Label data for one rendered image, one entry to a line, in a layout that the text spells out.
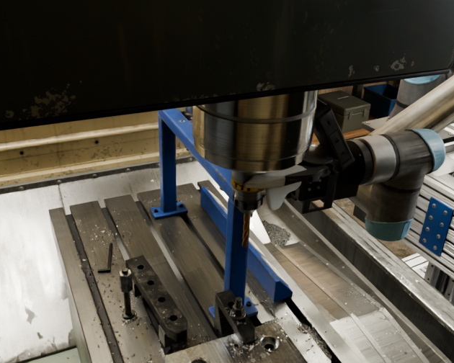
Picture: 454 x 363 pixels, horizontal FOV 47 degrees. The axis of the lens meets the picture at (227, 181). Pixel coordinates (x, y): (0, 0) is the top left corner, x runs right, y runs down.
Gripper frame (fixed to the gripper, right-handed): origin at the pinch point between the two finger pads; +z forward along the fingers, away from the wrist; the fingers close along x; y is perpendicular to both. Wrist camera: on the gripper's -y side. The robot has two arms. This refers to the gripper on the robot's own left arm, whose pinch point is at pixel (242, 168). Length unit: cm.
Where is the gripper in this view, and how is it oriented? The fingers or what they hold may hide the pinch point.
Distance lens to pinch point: 71.5
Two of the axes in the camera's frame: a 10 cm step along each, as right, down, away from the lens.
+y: -0.6, 8.7, 4.8
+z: -9.1, 1.5, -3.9
